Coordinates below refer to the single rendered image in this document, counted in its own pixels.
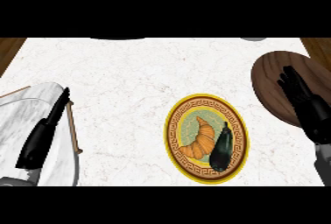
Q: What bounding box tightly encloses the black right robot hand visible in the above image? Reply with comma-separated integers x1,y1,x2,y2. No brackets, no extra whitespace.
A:
275,65,331,145

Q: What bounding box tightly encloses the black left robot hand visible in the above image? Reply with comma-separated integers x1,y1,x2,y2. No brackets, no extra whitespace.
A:
15,87,72,171

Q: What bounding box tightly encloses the brown wooden bowl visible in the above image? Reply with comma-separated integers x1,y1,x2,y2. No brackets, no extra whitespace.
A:
252,50,331,128

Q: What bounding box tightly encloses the yellow-rimmed patterned plate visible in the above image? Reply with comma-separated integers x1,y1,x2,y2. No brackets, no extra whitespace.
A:
163,93,252,186

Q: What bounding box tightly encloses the golden brown croissant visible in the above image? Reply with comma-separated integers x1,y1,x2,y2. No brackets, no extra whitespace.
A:
178,115,216,160

